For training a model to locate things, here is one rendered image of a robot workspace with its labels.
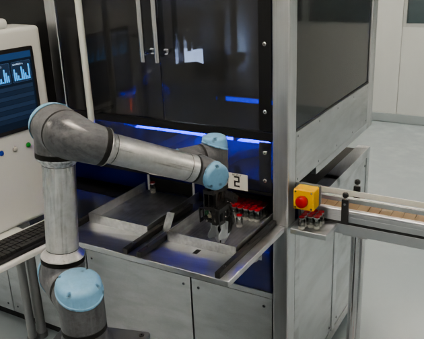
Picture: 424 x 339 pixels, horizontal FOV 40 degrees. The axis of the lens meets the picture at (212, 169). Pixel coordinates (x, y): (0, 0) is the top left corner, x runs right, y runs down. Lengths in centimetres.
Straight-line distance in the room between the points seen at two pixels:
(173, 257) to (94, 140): 62
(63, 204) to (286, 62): 81
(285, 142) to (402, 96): 473
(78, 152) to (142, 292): 126
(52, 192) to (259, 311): 103
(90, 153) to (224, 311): 115
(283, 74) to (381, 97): 481
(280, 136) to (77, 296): 85
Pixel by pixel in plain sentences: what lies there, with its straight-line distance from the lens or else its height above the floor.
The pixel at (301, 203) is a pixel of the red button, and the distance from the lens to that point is 192.
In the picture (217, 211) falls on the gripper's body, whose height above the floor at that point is 105.
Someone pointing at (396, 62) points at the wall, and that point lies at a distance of 653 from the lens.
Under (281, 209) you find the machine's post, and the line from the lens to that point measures 200.
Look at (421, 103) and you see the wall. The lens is 656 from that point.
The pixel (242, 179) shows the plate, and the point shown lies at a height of 103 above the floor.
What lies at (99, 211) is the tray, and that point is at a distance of 218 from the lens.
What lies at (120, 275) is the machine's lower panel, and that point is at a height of 49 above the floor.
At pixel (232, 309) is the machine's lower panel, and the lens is 230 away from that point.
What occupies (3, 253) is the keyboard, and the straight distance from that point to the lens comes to 216.
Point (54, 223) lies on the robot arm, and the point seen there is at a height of 114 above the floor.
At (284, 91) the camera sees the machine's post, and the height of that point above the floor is 136.
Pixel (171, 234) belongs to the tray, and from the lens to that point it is 194.
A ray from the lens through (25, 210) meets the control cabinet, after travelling 241.
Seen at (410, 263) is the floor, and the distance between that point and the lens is 371.
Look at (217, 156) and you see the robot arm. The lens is 169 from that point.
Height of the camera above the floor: 176
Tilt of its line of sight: 20 degrees down
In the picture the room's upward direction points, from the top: 2 degrees counter-clockwise
